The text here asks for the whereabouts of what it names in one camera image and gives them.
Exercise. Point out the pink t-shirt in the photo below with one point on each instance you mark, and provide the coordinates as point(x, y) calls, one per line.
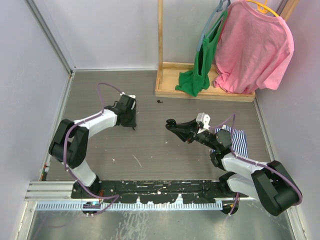
point(253, 52)

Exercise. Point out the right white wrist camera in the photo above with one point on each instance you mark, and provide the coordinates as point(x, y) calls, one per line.
point(203, 121)

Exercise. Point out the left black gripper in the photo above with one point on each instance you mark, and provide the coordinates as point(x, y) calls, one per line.
point(132, 123)

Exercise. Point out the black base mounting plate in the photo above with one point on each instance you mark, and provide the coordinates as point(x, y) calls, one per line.
point(164, 191)

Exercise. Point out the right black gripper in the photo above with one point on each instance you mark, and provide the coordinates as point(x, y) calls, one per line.
point(185, 130)

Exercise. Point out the green tank top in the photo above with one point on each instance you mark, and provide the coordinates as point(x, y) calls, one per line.
point(195, 80)

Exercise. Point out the blue striped cloth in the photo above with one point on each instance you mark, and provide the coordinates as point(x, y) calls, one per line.
point(239, 140)

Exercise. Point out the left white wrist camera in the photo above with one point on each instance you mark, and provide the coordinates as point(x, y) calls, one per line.
point(129, 101)

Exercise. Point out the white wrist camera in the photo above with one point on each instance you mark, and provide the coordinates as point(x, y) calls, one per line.
point(203, 121)
point(129, 101)

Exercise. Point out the wooden clothes rack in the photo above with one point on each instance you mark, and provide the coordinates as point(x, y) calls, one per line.
point(168, 76)

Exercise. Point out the yellow hanger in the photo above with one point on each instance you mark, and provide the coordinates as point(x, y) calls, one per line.
point(263, 8)

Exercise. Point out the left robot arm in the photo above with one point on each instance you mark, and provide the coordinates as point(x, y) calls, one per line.
point(70, 141)

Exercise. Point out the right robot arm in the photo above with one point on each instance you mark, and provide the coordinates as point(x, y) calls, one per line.
point(267, 182)

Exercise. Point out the white cable duct strip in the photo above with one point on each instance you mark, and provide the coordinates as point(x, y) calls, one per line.
point(95, 206)

